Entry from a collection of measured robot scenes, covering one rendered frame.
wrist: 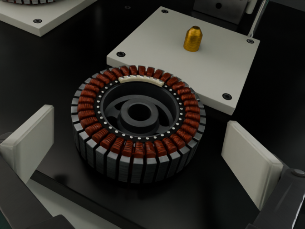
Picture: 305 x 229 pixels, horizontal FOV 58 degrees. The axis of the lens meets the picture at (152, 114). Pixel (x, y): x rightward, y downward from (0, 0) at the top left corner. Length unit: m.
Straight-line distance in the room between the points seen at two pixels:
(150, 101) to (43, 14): 0.19
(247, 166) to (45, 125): 0.13
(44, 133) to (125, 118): 0.07
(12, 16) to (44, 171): 0.22
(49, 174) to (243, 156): 0.14
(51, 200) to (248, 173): 0.15
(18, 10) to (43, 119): 0.24
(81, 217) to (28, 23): 0.24
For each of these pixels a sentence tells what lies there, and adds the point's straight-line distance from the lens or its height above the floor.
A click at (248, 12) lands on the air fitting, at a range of 0.46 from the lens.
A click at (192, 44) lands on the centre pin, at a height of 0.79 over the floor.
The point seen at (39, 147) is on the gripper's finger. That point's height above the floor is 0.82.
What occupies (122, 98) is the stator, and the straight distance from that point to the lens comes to 0.26.
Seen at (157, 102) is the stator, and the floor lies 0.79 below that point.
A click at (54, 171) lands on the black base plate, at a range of 0.23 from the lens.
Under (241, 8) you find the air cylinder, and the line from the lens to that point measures 0.45.
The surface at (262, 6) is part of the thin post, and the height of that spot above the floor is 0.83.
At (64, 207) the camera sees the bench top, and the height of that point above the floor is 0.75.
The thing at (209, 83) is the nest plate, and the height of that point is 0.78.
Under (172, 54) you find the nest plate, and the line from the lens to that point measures 0.33.
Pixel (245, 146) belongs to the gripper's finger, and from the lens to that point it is 0.19.
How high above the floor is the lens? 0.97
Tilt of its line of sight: 47 degrees down
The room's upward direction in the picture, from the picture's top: 11 degrees clockwise
